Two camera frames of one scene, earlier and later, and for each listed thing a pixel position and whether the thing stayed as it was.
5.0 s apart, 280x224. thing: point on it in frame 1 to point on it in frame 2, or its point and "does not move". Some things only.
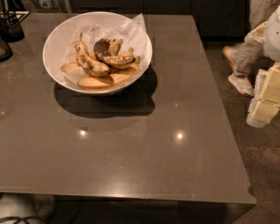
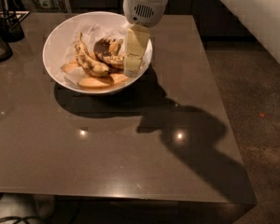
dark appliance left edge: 0,50 does not move
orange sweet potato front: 105,81 does not move
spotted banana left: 87,61 does not move
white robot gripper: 278,35 to 144,11
